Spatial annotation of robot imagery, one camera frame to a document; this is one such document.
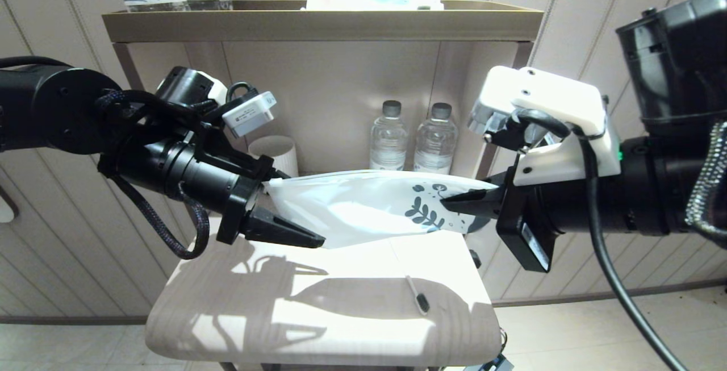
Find white blue-printed plastic bag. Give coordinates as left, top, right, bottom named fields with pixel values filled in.
left=264, top=169, right=500, bottom=249

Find white ribbed mug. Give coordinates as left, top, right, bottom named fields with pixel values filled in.
left=248, top=135, right=299, bottom=177

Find clear plastic water bottle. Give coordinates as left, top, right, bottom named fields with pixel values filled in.
left=413, top=102, right=457, bottom=176
left=370, top=100, right=408, bottom=172

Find white toothbrush dark bristles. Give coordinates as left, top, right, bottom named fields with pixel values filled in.
left=404, top=274, right=431, bottom=316

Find blue floor device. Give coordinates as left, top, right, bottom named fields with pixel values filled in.
left=463, top=354, right=515, bottom=371

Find beige wooden shelf unit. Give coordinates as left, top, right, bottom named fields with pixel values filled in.
left=101, top=0, right=545, bottom=371

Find white blue packet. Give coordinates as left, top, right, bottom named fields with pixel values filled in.
left=306, top=0, right=445, bottom=11

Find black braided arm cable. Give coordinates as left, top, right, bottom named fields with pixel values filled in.
left=111, top=175, right=210, bottom=261
left=684, top=121, right=727, bottom=235
left=99, top=90, right=199, bottom=127

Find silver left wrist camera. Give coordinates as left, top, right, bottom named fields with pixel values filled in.
left=222, top=91, right=277, bottom=137

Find black left camera cable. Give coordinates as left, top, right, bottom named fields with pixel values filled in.
left=226, top=81, right=259, bottom=105

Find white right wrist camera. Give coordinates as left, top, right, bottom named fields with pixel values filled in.
left=467, top=66, right=621, bottom=187

